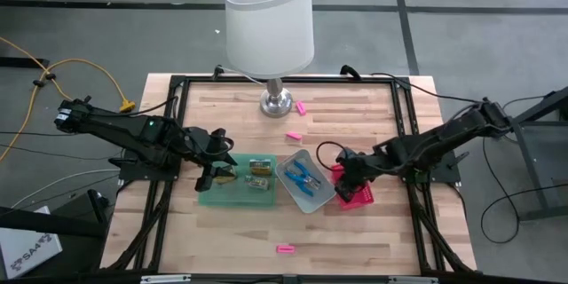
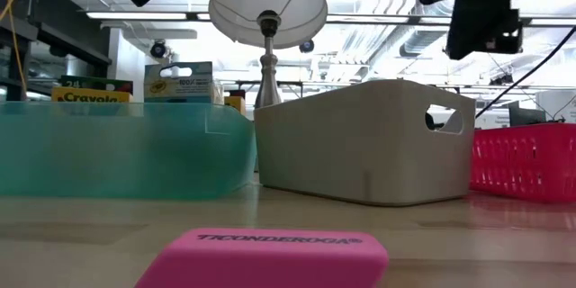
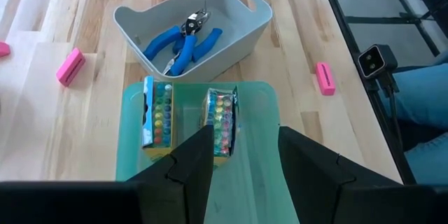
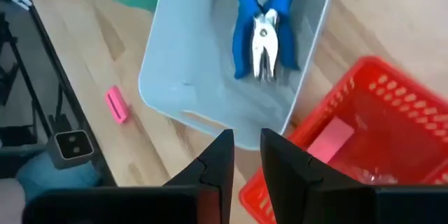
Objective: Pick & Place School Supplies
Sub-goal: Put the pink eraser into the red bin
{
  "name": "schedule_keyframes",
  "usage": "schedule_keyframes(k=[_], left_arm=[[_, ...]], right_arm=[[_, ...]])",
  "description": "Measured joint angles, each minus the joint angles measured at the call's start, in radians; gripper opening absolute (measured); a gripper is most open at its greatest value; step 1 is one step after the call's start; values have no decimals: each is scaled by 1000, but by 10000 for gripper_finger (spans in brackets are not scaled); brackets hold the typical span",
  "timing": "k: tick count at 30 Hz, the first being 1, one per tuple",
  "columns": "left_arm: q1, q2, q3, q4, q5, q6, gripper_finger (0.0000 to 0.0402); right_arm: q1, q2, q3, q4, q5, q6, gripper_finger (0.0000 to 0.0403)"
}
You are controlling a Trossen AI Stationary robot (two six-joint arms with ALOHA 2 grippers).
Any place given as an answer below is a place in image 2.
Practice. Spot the red perforated plastic basket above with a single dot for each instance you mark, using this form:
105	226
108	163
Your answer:
526	162

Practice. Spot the grey plastic bin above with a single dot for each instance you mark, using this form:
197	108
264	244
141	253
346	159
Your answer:
351	144

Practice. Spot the pink rubber eraser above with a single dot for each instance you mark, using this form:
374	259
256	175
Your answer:
270	261

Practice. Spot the long fluorescent light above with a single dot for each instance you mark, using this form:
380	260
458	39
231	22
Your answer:
135	15

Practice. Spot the round black fixture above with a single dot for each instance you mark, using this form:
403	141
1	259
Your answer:
307	46
158	49

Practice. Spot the black metal rack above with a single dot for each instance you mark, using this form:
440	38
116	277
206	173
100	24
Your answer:
67	40

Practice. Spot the dark computer monitor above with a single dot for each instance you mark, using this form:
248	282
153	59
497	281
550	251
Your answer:
526	114

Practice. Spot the white shade table lamp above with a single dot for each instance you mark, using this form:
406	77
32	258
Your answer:
234	9

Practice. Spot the white board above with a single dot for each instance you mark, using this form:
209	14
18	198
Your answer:
558	105

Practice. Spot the green translucent plastic tray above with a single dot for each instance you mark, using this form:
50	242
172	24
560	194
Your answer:
112	153

